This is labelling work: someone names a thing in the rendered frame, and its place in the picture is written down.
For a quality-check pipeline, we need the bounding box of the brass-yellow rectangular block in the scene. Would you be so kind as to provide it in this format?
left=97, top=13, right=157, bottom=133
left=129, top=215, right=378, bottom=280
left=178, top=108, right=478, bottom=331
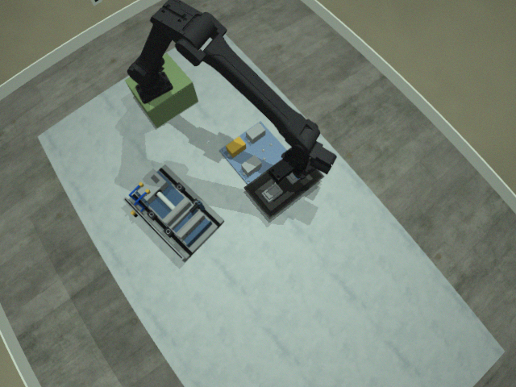
left=226, top=137, right=246, bottom=158

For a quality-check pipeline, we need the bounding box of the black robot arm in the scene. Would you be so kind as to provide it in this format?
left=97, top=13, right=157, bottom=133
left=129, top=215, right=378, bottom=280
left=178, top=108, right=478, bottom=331
left=127, top=0, right=337, bottom=184

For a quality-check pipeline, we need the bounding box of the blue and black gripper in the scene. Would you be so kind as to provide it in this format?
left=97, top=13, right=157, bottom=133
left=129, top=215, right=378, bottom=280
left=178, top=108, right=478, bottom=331
left=281, top=149, right=316, bottom=180

